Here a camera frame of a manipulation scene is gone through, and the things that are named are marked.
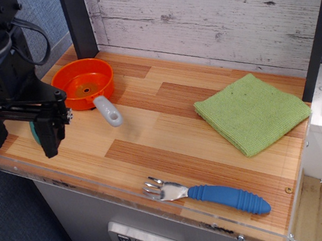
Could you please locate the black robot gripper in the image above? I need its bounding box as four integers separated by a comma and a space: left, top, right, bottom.
0, 23, 71, 158

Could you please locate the green cloth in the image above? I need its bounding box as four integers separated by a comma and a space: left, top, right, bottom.
194, 74, 311, 157

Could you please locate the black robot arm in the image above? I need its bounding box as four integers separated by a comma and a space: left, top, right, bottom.
0, 0, 72, 158

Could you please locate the teal oval soap bar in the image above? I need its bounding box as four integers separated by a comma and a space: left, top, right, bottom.
29, 122, 41, 145

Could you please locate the grey cabinet front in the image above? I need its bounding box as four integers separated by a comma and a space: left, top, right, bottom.
32, 147, 267, 241

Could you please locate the clear acrylic guard rail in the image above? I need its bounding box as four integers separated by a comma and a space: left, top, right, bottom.
0, 115, 308, 241

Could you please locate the orange pot with grey handle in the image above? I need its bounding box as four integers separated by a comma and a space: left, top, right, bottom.
51, 58, 123, 127

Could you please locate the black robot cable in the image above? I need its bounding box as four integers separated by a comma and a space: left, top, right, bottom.
8, 13, 54, 70

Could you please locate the dark left vertical post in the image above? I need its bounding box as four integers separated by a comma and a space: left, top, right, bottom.
59, 0, 99, 59

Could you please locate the dark vertical post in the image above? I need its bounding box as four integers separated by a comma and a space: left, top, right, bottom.
59, 0, 99, 59
302, 0, 322, 103

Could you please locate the fork with blue handle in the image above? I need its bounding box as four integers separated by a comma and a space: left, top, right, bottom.
142, 177, 272, 215

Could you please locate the dark right vertical post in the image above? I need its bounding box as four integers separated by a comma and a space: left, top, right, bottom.
302, 0, 322, 103

